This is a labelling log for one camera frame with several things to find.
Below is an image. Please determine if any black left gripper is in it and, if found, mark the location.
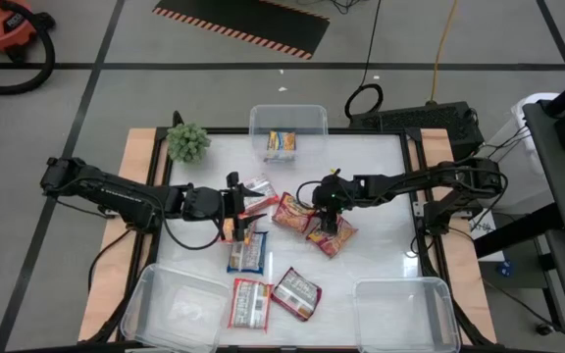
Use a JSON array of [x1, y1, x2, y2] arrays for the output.
[[182, 171, 268, 242]]

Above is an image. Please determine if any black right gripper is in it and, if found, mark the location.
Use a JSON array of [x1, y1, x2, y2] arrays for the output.
[[311, 172, 362, 235]]

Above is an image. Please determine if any dark red beef ramen pack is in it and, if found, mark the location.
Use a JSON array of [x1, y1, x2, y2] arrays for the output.
[[270, 266, 324, 323], [305, 214, 359, 260], [271, 191, 317, 235]]

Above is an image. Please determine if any blue ramen pack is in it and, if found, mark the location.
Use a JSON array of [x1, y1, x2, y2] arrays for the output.
[[226, 229, 269, 276], [265, 129, 297, 163]]

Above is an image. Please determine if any green artificial plant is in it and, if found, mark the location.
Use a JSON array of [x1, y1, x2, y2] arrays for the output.
[[166, 122, 213, 165]]

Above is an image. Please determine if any clear plastic bin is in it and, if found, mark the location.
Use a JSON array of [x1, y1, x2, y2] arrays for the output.
[[352, 276, 462, 353], [248, 103, 331, 166], [119, 263, 232, 353]]

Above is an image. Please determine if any white paper sheet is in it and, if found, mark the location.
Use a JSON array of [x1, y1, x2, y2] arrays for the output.
[[468, 210, 507, 264]]

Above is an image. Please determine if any black hazard-striped floor mat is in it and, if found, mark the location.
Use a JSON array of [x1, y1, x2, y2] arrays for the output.
[[152, 0, 332, 61]]

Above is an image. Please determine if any black desk leg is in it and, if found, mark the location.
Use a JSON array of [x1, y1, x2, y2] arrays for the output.
[[473, 203, 565, 260]]

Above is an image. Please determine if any white container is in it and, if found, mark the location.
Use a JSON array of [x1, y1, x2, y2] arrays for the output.
[[488, 91, 561, 212]]

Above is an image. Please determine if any grey side desk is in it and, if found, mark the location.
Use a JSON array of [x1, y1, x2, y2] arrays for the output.
[[522, 97, 565, 353]]

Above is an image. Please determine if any red vacuum cleaner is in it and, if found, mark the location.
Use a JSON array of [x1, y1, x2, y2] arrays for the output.
[[0, 0, 57, 96]]

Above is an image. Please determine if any black table frame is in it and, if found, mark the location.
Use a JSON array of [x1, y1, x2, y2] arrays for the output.
[[88, 110, 492, 353]]

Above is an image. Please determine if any black hanging cable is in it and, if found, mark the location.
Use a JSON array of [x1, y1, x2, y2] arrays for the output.
[[343, 0, 385, 120]]

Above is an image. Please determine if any yellow hanging cable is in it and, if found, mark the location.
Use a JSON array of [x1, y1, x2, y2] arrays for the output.
[[429, 0, 460, 104]]

